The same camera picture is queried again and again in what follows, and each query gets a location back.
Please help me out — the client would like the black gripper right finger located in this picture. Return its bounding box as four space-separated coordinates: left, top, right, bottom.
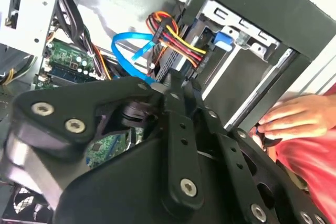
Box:
183 79 336 224

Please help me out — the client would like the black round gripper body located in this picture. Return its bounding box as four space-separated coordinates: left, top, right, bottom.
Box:
52 132 248 224

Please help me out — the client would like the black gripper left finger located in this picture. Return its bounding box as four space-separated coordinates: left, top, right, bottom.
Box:
4 68 206 211

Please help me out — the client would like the small round black tool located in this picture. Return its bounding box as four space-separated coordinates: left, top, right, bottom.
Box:
255 125 282 148

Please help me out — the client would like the blue data wire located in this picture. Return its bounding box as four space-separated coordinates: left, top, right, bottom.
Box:
111 31 170 90

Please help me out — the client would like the hard disk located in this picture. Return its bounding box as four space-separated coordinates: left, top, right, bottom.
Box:
154 23 234 83

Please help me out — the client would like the red yellow power wire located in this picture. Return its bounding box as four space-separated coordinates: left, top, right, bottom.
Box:
145 10 208 80

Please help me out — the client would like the person's hand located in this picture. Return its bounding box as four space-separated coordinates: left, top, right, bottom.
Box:
258 93 333 141

